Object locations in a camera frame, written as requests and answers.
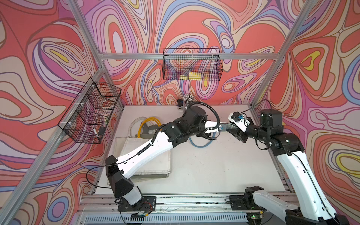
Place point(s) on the cream blue-handled tote bag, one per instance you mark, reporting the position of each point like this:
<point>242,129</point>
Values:
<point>197,143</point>

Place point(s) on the aluminium frame post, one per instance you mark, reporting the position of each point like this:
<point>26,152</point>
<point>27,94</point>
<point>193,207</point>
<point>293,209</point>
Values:
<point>298,23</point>
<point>102,71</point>

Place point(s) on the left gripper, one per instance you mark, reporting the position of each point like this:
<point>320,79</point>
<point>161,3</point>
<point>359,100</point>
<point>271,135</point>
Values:
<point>203,134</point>

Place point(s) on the aluminium frame post right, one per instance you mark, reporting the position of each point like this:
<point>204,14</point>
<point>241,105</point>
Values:
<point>298,23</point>

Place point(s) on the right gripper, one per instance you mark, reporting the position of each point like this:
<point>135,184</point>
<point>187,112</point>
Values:
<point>239,134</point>

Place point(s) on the black cup of sticks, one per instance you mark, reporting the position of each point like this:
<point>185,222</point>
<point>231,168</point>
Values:
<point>188,98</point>

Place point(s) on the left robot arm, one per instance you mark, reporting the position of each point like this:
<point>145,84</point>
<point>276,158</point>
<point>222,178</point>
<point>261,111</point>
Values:
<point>198,119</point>

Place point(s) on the olive green canvas bag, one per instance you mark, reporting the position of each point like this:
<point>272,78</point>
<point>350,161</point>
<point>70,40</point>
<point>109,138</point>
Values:
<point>157,168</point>

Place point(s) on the white yellow-handled bag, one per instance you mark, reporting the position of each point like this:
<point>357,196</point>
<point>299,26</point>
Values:
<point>131,162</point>

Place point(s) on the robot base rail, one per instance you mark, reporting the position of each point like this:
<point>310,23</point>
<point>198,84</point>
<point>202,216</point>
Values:
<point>175,209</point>

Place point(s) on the aluminium frame crossbar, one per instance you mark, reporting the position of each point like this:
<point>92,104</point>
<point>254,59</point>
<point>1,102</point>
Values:
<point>158,56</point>

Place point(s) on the aluminium frame post left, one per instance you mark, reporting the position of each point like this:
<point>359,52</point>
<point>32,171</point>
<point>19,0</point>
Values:
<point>102,71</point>

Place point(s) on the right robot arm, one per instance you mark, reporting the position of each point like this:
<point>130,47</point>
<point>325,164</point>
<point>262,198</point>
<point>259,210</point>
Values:
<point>313,208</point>

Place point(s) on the black wire basket back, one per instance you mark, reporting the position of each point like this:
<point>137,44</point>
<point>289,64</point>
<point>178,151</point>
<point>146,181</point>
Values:
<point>210,67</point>

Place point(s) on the black wire basket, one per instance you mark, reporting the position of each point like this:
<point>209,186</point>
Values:
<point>210,67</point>
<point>89,117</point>

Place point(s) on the yellow sticky notes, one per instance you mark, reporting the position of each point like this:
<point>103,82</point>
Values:
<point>194,76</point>

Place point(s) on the black wire basket left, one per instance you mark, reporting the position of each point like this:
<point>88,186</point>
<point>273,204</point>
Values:
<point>89,117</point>

